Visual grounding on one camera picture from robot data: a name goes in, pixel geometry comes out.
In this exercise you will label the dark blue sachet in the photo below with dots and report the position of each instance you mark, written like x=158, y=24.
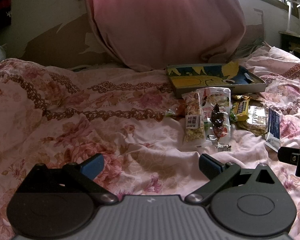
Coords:
x=273, y=136

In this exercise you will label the white noodle food pouch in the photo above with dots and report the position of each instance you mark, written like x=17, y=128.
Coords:
x=209, y=97

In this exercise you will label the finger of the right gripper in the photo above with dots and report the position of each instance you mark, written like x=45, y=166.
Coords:
x=289, y=155

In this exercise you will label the dark red dried snack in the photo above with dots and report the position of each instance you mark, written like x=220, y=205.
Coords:
x=217, y=119

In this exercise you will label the puffed rice cake packet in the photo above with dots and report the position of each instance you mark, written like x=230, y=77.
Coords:
x=256, y=122

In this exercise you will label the yellow biscuit packet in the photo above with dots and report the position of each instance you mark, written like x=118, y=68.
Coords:
x=241, y=110

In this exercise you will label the clear nut snack packet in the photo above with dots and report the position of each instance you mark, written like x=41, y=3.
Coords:
x=194, y=125

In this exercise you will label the brown headboard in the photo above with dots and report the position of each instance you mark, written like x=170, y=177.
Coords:
x=67, y=46

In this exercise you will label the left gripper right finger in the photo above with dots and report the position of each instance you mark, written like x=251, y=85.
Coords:
x=214, y=169

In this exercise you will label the dark bedside table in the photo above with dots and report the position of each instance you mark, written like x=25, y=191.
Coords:
x=290, y=42

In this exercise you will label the gold foil snack wrapper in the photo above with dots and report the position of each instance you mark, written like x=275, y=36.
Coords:
x=240, y=98

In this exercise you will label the white desk lamp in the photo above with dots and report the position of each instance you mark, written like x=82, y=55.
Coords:
x=290, y=4

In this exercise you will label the grey tray yellow lining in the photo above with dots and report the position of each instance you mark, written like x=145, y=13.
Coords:
x=190, y=77

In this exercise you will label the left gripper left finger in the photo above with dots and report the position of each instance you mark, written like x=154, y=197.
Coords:
x=90, y=168

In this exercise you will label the large pink pillow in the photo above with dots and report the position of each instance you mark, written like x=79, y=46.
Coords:
x=152, y=34

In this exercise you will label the floral pink bedsheet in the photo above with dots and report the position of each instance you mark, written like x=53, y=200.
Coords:
x=55, y=116

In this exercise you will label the green snack stick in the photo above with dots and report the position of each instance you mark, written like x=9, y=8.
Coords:
x=175, y=112

